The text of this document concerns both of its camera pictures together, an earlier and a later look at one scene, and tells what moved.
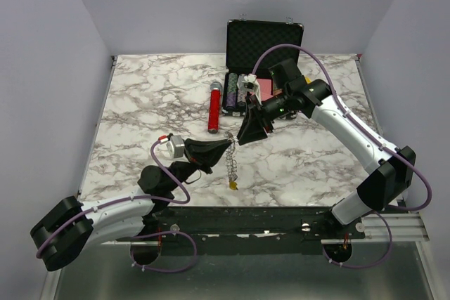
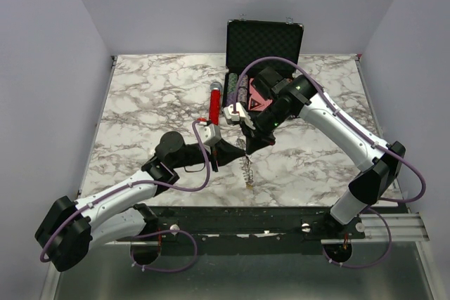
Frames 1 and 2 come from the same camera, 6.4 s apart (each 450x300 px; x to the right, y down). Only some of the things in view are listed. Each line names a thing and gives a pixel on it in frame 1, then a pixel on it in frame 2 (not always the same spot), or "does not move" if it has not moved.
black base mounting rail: (249, 230) does not move
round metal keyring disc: (231, 164) → (245, 164)
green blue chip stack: (232, 82) does not move
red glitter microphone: (214, 107) does not move
